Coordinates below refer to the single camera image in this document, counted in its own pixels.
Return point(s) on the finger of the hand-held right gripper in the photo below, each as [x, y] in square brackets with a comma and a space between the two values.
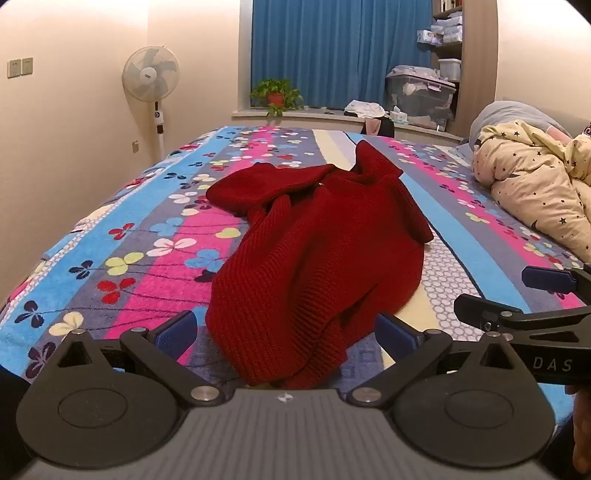
[473, 309]
[549, 278]

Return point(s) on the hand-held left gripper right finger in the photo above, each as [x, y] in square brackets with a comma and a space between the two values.
[396, 339]

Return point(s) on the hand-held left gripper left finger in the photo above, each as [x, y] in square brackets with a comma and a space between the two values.
[175, 334]

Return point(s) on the red knit sweater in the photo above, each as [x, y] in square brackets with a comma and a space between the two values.
[314, 258]

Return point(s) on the person's right hand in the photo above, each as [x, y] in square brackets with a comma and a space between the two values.
[583, 434]

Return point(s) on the floral striped bed blanket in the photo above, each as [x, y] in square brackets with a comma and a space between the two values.
[138, 258]

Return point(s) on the cream star-print duvet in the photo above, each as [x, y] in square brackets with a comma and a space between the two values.
[531, 184]

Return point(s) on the grey pillow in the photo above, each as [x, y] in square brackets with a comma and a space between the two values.
[512, 113]

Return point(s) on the pink and black bag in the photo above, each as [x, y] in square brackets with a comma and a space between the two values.
[376, 128]

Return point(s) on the tissue box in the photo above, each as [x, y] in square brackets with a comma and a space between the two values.
[398, 116]

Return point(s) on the clear plastic storage bin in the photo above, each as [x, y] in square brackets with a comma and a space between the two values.
[418, 99]

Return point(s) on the white crumpled cloth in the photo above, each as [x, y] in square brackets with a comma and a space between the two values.
[364, 108]

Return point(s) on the small clear storage box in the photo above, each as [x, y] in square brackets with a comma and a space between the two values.
[450, 69]

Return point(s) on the wooden shelf unit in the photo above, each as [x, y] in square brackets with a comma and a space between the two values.
[478, 55]

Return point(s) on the white windowsill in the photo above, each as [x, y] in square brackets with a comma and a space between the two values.
[323, 115]

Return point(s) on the potted green plant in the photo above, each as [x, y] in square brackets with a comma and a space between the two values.
[276, 94]

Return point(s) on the white standing fan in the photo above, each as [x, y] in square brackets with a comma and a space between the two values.
[150, 74]

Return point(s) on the white packet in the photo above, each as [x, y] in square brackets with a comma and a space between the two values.
[450, 19]
[429, 37]

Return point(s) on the blue curtain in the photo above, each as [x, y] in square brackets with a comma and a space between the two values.
[323, 50]

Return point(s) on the wall switch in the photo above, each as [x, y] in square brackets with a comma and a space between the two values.
[27, 66]
[14, 68]

